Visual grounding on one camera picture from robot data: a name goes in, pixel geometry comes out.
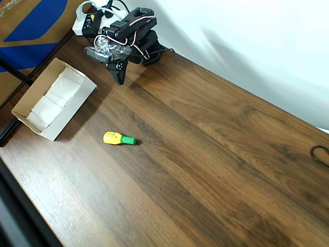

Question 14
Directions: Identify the yellow bottle with green cap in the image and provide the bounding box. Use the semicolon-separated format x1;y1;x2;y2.
102;131;137;146

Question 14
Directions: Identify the white cardboard box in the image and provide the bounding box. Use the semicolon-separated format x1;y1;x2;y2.
11;58;98;142

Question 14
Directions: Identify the black power adapter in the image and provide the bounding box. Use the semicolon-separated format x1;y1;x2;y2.
82;9;104;37

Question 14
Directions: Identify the white power strip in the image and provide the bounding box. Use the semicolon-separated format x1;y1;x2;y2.
72;7;129;37

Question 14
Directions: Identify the black metal pole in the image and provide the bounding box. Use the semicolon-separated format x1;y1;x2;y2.
0;58;34;85

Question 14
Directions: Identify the large brown blue-printed carton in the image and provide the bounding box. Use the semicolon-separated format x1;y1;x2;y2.
0;0;89;109

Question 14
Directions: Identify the black metal base bar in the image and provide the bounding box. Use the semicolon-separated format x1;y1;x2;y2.
0;119;21;148

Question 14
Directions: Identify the tape-wrapped gripper camera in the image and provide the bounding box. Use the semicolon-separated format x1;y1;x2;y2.
84;34;131;64

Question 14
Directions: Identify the white plug with cable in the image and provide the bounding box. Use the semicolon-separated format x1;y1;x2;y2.
75;1;108;24

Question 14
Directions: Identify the black cable loop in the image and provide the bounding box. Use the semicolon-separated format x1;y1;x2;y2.
310;145;329;168

